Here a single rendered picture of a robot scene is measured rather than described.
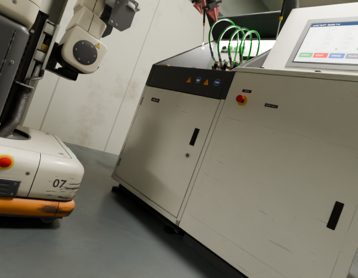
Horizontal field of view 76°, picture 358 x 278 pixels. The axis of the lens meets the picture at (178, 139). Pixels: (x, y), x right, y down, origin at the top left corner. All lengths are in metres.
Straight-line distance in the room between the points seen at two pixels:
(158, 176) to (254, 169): 0.59
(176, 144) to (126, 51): 2.01
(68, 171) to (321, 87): 1.07
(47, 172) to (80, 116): 2.05
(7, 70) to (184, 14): 3.02
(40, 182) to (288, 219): 0.96
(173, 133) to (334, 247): 0.92
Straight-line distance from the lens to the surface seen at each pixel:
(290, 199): 1.05
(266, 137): 1.11
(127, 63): 3.16
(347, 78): 1.13
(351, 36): 1.57
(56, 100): 2.67
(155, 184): 1.43
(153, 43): 3.36
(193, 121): 1.33
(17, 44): 0.96
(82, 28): 1.17
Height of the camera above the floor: 0.52
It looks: level
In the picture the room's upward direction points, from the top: 20 degrees clockwise
